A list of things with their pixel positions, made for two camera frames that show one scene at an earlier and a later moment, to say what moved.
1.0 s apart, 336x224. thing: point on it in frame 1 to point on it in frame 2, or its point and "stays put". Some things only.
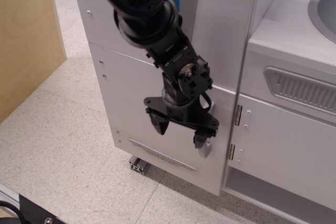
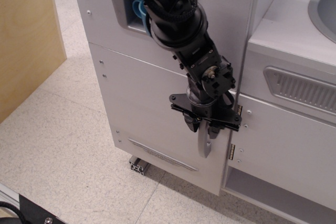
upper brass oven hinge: x=237 y=122 stays put
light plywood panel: x=31 y=47 stays put
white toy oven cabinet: x=281 y=151 stays put
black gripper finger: x=199 y=139 to x=213 y=132
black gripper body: x=191 y=115 to x=214 y=114
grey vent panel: x=312 y=91 stays put
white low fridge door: x=125 y=81 stays put
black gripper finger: x=160 y=124 to x=193 y=123
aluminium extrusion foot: x=138 y=164 stays put
